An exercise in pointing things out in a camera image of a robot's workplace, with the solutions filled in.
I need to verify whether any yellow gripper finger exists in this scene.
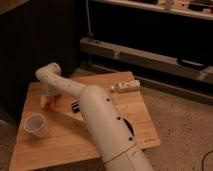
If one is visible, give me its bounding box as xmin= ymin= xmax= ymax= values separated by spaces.
xmin=40 ymin=95 xmax=49 ymax=108

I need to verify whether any white ceramic cup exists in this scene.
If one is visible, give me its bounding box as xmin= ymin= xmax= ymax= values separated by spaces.
xmin=23 ymin=113 xmax=48 ymax=138

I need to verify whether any black cable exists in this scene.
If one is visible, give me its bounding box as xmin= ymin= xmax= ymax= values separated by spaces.
xmin=200 ymin=149 xmax=213 ymax=171

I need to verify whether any long wooden shelf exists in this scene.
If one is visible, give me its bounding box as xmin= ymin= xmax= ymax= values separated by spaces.
xmin=80 ymin=37 xmax=213 ymax=84

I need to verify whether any white bottle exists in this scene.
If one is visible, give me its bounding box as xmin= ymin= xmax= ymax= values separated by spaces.
xmin=110 ymin=80 xmax=140 ymax=92

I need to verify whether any metal pole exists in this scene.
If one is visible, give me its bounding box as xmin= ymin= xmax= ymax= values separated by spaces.
xmin=85 ymin=0 xmax=93 ymax=41

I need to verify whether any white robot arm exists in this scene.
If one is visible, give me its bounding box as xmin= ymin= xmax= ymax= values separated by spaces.
xmin=36 ymin=63 xmax=154 ymax=171

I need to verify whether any wooden table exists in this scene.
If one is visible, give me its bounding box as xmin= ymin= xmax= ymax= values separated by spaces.
xmin=8 ymin=71 xmax=161 ymax=171

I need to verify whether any black bowl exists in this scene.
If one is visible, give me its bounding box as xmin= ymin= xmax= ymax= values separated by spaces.
xmin=124 ymin=119 xmax=134 ymax=136

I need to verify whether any black cylinder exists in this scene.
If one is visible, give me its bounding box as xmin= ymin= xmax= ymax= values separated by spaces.
xmin=71 ymin=102 xmax=80 ymax=113

